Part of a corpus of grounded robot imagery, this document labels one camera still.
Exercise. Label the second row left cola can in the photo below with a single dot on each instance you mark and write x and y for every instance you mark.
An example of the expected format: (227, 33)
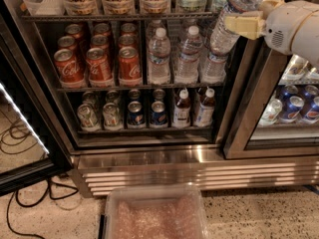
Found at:
(69, 42)

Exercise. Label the tea bottle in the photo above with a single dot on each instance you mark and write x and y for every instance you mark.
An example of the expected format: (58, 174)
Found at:
(181, 109)
(204, 108)

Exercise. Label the second row cola can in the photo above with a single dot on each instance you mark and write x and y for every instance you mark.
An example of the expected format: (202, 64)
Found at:
(100, 41)
(69, 42)
(128, 41)

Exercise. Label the front left cola can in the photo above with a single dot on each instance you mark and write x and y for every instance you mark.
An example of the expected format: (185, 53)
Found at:
(71, 74)

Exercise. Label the water bottle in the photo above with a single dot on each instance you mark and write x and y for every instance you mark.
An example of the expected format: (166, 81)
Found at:
(213, 69)
(158, 58)
(222, 40)

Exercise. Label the right blue pepsi can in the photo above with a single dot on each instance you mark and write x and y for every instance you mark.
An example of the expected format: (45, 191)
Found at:
(158, 115)

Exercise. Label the white empty shelf tray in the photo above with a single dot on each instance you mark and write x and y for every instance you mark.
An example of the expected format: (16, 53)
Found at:
(45, 7)

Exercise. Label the left blue pepsi can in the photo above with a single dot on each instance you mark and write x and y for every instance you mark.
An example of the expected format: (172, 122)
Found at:
(136, 116)

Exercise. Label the front right cola can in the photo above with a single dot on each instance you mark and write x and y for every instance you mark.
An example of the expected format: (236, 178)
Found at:
(130, 73)

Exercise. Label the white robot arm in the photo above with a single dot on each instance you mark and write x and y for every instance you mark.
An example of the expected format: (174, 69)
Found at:
(290, 28)

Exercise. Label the right green soda can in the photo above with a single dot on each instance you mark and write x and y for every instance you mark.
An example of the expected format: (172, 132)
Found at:
(112, 118)

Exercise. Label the stainless steel fridge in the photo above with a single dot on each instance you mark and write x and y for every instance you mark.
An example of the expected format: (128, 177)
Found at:
(233, 152)

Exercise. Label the left tea bottle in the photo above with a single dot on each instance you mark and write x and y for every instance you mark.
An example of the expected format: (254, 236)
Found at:
(181, 109)

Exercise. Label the right tea bottle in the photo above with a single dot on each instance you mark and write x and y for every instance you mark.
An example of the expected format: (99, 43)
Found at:
(204, 108)

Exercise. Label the open fridge door left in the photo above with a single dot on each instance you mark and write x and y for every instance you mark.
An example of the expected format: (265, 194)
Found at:
(20, 123)

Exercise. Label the second row right cola can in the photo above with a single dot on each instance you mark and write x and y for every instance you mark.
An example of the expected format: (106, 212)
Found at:
(128, 41)

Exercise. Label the blue pepsi can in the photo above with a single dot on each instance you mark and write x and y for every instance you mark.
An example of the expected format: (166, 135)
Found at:
(136, 116)
(158, 115)

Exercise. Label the clear plastic bin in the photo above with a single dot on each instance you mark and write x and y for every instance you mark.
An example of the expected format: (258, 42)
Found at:
(155, 212)

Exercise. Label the second row middle cola can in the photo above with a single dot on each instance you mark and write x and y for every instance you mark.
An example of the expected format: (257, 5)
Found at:
(100, 41)

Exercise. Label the left green soda can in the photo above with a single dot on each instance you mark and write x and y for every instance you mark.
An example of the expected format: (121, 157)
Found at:
(88, 118)

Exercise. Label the green soda can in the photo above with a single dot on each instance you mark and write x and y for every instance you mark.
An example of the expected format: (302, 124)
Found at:
(112, 118)
(88, 118)

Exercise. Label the front middle cola can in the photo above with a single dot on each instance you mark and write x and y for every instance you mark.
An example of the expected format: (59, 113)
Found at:
(100, 72)

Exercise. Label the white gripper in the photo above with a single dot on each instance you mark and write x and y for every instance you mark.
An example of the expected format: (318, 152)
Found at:
(283, 26)

